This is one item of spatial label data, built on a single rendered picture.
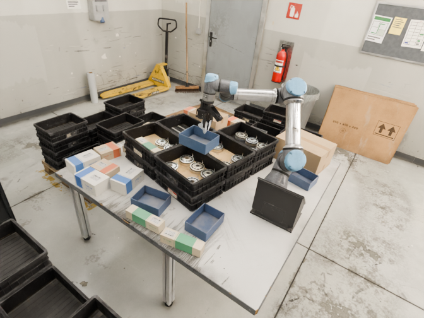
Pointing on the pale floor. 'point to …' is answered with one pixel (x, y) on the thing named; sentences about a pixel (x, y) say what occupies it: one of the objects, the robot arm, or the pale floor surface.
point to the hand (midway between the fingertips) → (206, 132)
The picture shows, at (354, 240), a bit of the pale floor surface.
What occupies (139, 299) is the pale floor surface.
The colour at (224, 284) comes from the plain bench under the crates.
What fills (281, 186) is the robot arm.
